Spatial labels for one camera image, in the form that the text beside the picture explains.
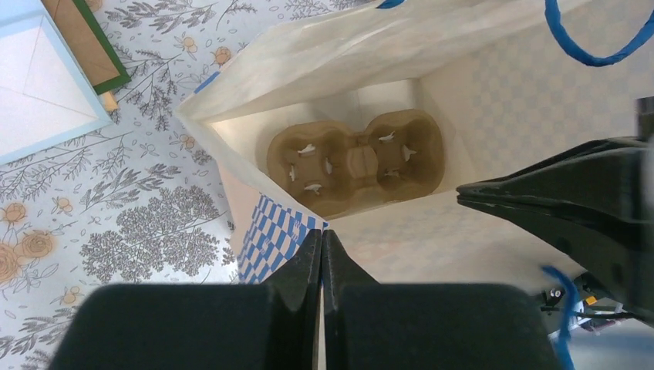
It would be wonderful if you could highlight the light blue paper bag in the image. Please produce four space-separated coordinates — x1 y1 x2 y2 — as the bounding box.
1 1 113 163

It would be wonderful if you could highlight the brown pulp cup carrier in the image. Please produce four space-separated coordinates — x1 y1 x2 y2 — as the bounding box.
267 109 444 219

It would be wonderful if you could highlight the floral tablecloth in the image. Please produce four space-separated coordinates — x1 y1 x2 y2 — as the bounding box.
1 0 356 369

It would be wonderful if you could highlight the green paper bag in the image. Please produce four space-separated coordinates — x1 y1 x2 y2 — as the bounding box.
42 0 131 113

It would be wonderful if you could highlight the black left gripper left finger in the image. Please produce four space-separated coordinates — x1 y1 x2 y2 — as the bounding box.
50 230 322 369

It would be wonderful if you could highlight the blue checkered paper bag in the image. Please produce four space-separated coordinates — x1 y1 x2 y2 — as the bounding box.
174 0 654 370

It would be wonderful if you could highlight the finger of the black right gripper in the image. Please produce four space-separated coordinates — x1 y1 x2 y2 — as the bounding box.
457 136 653 322

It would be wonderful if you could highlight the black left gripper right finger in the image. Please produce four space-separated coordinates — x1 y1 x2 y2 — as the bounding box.
322 230 561 370

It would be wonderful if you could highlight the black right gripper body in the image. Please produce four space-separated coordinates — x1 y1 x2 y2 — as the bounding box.
635 96 654 141

